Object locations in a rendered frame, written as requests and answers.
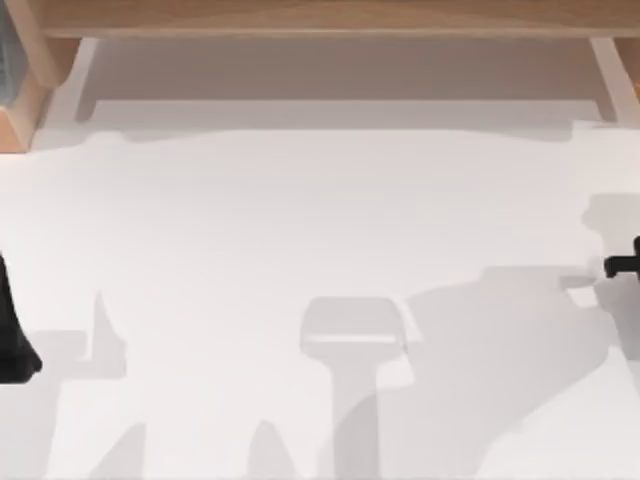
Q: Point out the wooden cupboard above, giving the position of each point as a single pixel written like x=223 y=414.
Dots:
x=320 y=17

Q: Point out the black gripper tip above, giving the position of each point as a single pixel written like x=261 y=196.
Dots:
x=12 y=345

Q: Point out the pale wooden drawer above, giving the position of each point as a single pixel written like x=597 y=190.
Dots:
x=27 y=107

